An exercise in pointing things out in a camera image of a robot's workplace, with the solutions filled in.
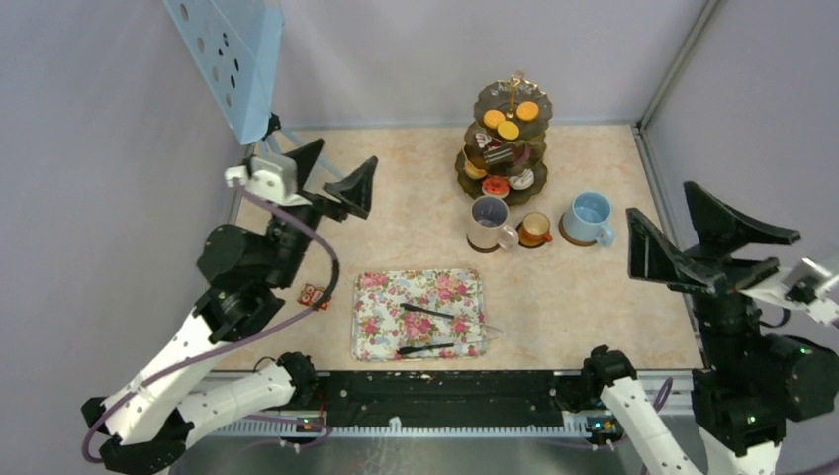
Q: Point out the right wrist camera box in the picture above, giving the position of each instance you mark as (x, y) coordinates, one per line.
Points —
(803, 288)

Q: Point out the brown wooden coaster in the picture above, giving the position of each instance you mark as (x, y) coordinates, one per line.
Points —
(568, 238)

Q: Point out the dark brown round coaster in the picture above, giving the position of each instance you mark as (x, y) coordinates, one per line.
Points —
(480, 249)

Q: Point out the three-tier dark cake stand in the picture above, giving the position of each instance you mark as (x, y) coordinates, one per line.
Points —
(505, 95)

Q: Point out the pink frosted donut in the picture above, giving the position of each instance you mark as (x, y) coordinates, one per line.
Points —
(522, 156)

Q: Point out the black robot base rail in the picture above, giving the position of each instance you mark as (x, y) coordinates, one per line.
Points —
(454, 399)

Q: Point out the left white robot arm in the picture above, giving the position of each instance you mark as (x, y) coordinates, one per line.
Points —
(148, 424)

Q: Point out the metal tongs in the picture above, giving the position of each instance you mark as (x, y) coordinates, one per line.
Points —
(435, 334)

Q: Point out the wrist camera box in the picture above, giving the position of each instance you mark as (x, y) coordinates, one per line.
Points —
(274, 180)
(803, 288)

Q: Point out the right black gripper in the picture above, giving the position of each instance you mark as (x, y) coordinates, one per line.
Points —
(650, 254)

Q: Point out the small orange teacup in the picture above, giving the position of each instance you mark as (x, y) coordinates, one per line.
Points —
(537, 225)

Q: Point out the light blue mug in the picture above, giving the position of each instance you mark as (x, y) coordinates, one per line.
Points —
(587, 218)

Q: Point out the blue perforated board stand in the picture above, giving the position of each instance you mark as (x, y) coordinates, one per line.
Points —
(236, 46)

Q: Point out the floral serving tray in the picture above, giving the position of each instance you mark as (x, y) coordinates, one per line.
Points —
(378, 324)

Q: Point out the white striped donut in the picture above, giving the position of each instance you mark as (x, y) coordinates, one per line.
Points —
(522, 181)

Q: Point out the orange bun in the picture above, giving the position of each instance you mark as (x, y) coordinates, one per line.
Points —
(473, 172)

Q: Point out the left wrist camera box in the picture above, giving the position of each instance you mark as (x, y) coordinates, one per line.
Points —
(274, 180)

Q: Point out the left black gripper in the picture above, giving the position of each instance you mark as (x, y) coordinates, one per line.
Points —
(354, 193)

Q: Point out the chocolate cake slice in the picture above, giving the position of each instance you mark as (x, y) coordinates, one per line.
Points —
(482, 140)

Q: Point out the pink mug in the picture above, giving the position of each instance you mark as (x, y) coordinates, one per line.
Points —
(488, 223)

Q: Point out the orange macaron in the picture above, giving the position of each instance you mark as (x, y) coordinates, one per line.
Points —
(527, 111)
(492, 118)
(508, 130)

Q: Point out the red owl toy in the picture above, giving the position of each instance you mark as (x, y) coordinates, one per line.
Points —
(312, 293)

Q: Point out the red donut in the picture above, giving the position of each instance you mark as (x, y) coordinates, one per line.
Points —
(495, 186)

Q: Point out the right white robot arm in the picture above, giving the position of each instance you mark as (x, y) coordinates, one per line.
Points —
(757, 379)

